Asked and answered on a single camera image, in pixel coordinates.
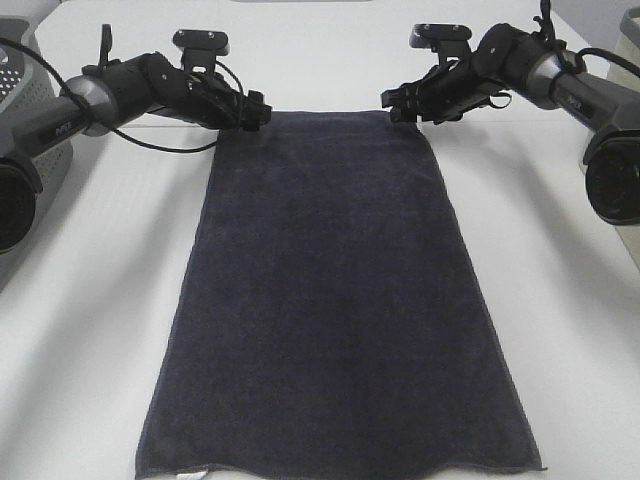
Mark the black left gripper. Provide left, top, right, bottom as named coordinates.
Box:
left=184, top=73, right=272, bottom=132

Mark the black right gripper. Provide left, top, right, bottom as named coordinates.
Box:
left=381, top=62, right=508, bottom=124

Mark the dark navy towel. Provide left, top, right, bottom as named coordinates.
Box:
left=135, top=111, right=542, bottom=479

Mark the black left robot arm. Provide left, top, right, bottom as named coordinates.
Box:
left=1, top=24, right=272, bottom=252

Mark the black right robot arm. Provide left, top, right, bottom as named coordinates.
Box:
left=381, top=1, right=639, bottom=226

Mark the grey perforated plastic basket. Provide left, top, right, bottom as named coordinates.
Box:
left=1, top=45, right=73, bottom=285

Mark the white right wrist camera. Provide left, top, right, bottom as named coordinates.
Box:
left=409, top=23, right=472, bottom=64

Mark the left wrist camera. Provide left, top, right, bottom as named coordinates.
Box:
left=172, top=29, right=230, bottom=76

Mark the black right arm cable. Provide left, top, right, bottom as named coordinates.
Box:
left=532, top=0, right=640, bottom=76

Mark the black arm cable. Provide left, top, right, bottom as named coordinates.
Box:
left=0, top=37, right=246, bottom=152
left=532, top=0, right=640, bottom=76

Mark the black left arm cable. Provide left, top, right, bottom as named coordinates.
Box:
left=0, top=37, right=246, bottom=152

